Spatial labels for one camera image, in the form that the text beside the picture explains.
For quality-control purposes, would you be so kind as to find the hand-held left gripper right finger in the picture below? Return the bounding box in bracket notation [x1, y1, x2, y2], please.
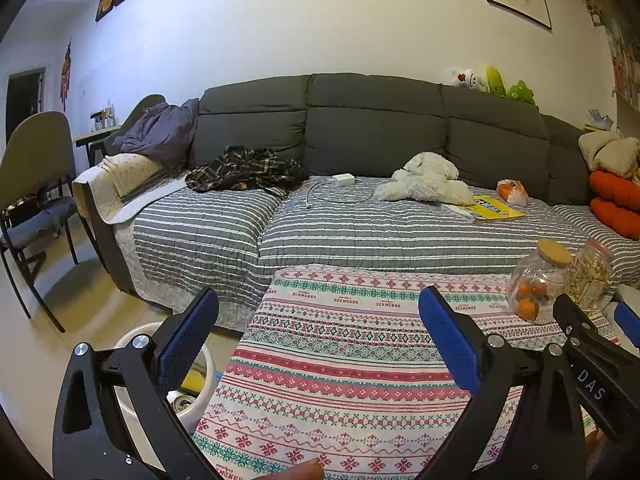
[417, 286, 586, 480]

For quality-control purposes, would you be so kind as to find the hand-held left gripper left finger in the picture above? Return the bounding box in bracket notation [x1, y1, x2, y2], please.
[52, 287, 221, 480]

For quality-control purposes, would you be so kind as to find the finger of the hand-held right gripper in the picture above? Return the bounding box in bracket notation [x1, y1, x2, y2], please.
[614, 302, 640, 348]
[552, 292, 602, 361]

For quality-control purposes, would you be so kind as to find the yellow sponge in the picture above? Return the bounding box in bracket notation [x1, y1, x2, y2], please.
[180, 367, 208, 395]

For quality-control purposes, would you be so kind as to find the white round bin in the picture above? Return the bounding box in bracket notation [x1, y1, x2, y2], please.
[115, 321, 217, 423]

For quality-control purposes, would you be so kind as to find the clear plastic snack jar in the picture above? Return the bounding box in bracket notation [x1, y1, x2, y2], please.
[567, 236, 615, 311]

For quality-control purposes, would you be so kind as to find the patterned tablecloth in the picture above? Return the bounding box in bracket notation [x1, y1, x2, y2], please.
[192, 265, 618, 480]

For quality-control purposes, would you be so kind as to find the orange pumpkin cushion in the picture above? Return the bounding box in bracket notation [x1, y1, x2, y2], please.
[590, 197, 640, 241]
[587, 170, 640, 213]

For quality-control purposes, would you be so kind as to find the grey striped sofa cover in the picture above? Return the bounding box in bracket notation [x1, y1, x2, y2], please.
[112, 175, 640, 331]

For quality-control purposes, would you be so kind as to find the yellow book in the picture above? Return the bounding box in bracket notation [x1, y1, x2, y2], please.
[442, 195, 526, 222]

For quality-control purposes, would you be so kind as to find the orange plastic bag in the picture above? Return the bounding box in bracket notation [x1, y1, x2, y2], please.
[496, 178, 529, 207]

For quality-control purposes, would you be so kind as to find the white plush dog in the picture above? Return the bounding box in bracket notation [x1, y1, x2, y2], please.
[374, 152, 475, 206]

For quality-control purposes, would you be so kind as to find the beige fleece blanket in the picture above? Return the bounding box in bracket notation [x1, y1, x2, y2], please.
[578, 131, 640, 183]

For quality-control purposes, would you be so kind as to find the beige dotted pillow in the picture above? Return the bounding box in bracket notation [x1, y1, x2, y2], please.
[102, 152, 168, 200]

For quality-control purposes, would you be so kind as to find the dark plaid shirt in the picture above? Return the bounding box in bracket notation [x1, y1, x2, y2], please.
[185, 146, 311, 196]

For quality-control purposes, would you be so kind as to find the tissue box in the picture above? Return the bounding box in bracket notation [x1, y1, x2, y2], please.
[582, 108, 619, 133]

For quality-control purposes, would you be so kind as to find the dark blue jacket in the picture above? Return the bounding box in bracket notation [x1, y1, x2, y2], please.
[112, 99, 201, 166]

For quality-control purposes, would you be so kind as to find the wooden side table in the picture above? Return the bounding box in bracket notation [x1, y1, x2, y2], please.
[75, 125, 122, 168]

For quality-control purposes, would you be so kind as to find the grey sofa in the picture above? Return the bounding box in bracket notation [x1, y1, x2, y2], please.
[80, 72, 601, 296]

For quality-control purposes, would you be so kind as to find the cluster of small bottles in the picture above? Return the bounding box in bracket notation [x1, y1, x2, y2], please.
[90, 104, 118, 133]

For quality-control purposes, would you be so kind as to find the green plush toy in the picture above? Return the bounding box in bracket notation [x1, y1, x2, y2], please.
[505, 80, 537, 106]

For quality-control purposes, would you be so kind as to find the grey chair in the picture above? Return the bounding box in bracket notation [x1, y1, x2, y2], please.
[120, 93, 167, 136]
[0, 111, 81, 333]

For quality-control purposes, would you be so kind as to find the yellow corn plush toy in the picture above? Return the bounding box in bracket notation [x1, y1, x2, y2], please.
[484, 65, 508, 98]

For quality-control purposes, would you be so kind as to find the white bookshelf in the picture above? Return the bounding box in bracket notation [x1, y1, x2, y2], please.
[585, 0, 640, 136]

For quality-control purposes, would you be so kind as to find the white plush toy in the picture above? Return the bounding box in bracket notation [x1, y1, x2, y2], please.
[446, 66, 487, 92]

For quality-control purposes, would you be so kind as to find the white charger cable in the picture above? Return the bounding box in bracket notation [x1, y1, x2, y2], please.
[305, 177, 376, 208]

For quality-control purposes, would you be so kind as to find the red wall hanging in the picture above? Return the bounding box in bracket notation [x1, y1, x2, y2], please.
[60, 37, 74, 111]

